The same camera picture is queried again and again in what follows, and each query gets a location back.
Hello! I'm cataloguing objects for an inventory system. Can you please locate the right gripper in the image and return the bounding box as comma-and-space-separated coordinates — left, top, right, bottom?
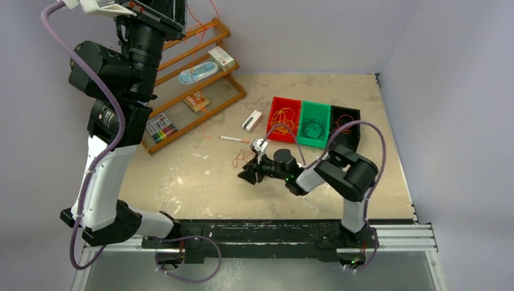
238, 151, 289, 185

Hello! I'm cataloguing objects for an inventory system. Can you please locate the yellow cable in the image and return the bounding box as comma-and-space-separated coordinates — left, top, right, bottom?
270, 107, 299, 136

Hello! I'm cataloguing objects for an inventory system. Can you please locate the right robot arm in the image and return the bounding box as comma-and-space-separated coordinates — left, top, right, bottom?
238, 144, 384, 247

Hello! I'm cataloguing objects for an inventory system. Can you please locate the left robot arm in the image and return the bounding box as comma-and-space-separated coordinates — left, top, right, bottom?
60, 1, 186, 248

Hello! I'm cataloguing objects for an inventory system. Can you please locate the white marker with orange cap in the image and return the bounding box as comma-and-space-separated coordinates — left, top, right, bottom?
219, 136, 249, 144

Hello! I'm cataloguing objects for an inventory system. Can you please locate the white stapler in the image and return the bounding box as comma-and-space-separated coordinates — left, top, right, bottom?
242, 110, 262, 132

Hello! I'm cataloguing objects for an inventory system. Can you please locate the blue white oval package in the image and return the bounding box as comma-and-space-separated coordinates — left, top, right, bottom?
178, 61, 218, 85

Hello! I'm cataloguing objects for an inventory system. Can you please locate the white red box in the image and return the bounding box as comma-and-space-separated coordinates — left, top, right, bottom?
208, 46, 236, 72

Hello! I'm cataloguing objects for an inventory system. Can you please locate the wooden shelf rack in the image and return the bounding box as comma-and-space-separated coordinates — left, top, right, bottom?
141, 18, 247, 155

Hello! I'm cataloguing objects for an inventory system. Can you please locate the red plastic bin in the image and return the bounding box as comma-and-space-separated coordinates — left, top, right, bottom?
267, 96, 302, 143

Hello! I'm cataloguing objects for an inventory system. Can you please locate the green plastic bin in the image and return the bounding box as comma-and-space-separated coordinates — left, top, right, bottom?
297, 101, 331, 149

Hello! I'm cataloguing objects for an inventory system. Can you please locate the orange snack packet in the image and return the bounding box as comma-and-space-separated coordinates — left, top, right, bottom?
182, 90, 210, 112

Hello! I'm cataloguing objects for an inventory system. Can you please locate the coloured marker set pack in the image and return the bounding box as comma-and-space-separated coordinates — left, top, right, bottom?
146, 113, 178, 143

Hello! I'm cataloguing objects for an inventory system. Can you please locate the black plastic bin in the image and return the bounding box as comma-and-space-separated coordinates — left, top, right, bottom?
325, 105, 362, 153

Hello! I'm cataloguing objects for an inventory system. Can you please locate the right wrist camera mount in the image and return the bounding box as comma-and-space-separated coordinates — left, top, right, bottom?
250, 138, 268, 164

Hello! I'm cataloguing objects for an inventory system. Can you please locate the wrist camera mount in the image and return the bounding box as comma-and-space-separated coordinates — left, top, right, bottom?
62, 0, 136, 18
250, 138, 268, 164

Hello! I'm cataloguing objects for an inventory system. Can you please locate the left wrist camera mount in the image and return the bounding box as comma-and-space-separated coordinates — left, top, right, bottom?
62, 0, 136, 18

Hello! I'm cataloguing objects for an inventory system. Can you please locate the right arm purple hose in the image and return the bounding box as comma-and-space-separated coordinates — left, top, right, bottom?
261, 120, 388, 275

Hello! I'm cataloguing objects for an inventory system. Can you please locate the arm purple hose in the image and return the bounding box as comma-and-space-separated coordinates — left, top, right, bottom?
41, 0, 222, 284
261, 120, 388, 275

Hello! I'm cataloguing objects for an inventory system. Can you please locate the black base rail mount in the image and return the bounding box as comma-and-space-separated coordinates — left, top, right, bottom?
142, 219, 379, 269

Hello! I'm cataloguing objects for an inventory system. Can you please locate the aluminium frame rail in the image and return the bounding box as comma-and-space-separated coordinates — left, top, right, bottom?
71, 222, 449, 291

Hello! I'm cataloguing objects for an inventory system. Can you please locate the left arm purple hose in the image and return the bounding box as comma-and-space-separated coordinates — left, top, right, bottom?
41, 0, 222, 284

